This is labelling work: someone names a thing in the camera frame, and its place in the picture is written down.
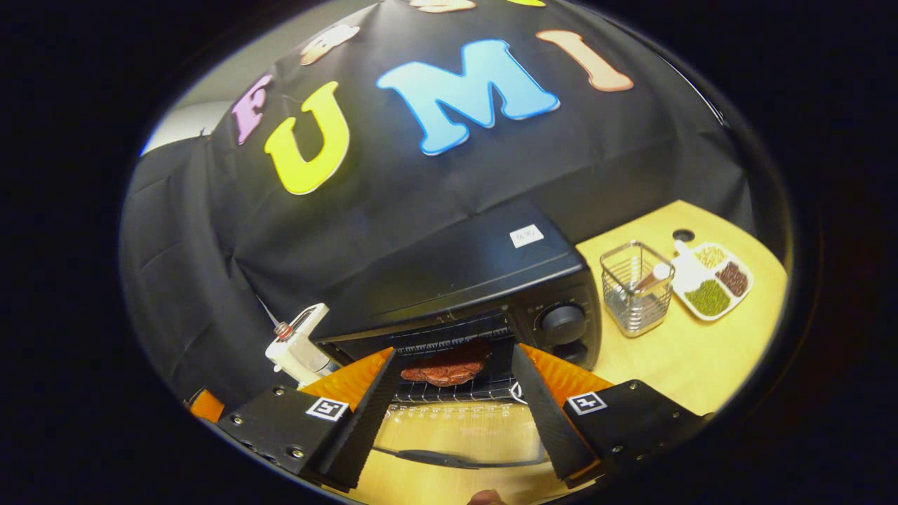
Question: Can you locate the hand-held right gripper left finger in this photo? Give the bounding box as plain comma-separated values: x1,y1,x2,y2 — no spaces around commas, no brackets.
216,347,402,490

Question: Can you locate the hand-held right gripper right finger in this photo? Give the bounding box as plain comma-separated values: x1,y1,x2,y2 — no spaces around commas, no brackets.
512,344,706,488

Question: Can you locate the red meat piece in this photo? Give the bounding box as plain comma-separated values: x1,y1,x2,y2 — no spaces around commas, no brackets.
400,340,493,388

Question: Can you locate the black electric oven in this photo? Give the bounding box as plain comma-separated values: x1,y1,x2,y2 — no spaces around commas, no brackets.
316,200,603,471

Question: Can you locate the clear bottle with red label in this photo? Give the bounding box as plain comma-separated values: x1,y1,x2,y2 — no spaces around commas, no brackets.
274,321,337,379

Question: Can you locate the white-tipped stick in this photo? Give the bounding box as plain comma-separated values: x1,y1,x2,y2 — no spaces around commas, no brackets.
634,262,673,292

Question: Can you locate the white divided plate with beans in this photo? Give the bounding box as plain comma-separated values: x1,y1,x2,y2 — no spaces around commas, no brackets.
670,241,755,322

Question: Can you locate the black backdrop cloth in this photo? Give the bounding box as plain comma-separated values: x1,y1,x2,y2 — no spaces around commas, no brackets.
119,0,762,415

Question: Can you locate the metal wire basket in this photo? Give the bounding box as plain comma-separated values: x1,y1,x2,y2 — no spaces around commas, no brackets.
600,241,676,339

